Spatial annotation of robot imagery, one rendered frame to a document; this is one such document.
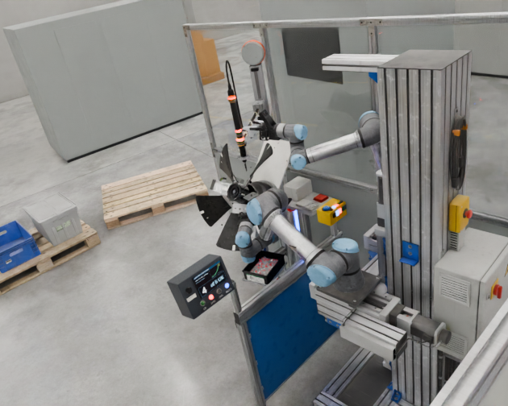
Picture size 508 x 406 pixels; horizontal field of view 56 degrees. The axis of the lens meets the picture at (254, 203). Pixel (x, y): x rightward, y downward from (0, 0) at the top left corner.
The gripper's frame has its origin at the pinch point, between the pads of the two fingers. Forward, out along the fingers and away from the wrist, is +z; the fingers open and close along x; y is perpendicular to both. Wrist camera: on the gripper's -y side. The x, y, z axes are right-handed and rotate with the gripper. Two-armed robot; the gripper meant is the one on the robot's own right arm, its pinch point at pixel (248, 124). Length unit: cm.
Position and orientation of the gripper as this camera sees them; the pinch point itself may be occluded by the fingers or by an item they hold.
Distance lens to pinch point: 262.9
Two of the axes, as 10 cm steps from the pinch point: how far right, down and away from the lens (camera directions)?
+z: -8.0, -1.6, 5.7
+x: 5.7, -4.8, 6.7
